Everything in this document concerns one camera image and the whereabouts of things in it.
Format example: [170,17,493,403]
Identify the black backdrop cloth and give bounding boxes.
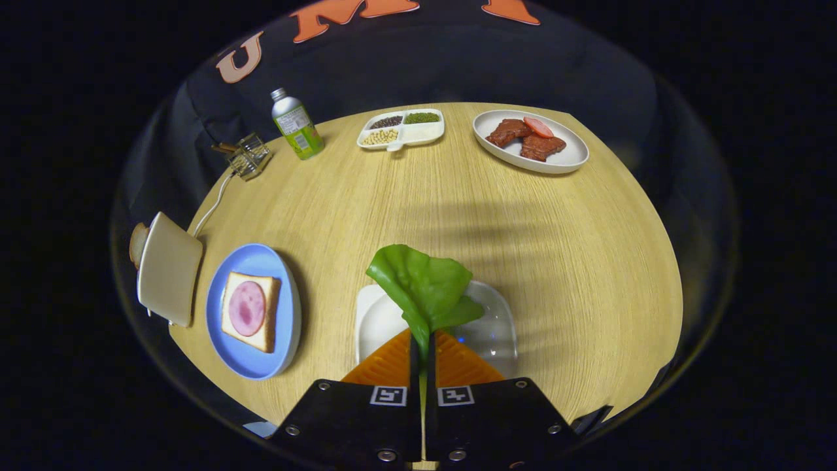
[111,0,740,426]

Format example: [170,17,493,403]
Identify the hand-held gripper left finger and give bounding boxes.
[271,329,422,465]

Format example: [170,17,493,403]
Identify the white toaster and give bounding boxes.
[137,211,204,328]

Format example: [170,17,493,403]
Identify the green lettuce leaf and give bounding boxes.
[366,244,485,419]

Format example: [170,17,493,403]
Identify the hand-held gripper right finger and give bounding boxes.
[425,329,579,466]

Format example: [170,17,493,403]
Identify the white power cable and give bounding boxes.
[190,171,235,237]

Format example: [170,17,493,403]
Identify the bread slice under ham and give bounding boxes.
[221,271,282,354]

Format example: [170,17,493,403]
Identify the white square plate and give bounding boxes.
[355,280,519,379]

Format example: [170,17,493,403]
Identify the toasted bread slice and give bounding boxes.
[129,222,151,270]

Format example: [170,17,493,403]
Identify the white divided dish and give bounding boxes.
[356,108,445,152]

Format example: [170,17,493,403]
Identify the white oval plate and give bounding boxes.
[473,109,590,175]

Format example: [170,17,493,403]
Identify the pink ham slice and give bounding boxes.
[228,281,267,338]

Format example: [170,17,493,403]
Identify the blue round plate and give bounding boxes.
[206,243,302,381]

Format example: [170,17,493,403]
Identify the metal wire utensil basket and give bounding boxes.
[229,133,273,182]

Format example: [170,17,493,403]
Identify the brown meat slice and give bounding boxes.
[521,133,567,162]
[485,118,534,148]

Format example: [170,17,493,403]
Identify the green labelled metal bottle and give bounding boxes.
[271,88,325,161]

